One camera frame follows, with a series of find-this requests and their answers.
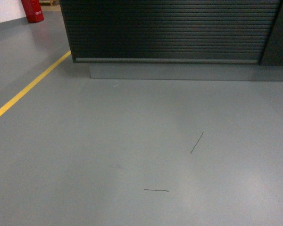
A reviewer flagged red fire equipment box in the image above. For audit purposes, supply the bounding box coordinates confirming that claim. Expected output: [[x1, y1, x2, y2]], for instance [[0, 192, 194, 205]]
[[21, 0, 44, 23]]

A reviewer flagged wooden pallet shelf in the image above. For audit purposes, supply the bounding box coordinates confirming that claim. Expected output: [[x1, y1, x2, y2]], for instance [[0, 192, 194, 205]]
[[39, 0, 60, 7]]

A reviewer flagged black checkout counter cabinet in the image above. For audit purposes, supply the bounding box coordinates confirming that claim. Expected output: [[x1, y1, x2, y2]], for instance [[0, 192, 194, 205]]
[[60, 0, 283, 81]]

